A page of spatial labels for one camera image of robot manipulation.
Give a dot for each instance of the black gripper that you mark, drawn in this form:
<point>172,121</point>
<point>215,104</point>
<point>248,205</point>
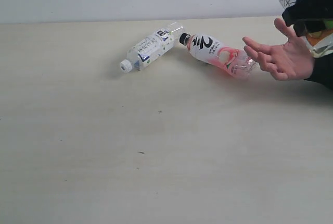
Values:
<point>310,17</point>

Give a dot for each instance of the pink peach drink bottle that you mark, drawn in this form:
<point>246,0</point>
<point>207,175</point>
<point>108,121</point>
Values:
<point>209,50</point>

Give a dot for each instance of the white blue label bottle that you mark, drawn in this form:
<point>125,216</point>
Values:
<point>152,47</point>

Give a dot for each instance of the person's open hand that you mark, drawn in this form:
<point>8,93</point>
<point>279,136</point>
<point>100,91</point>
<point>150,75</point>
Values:
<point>289,61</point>

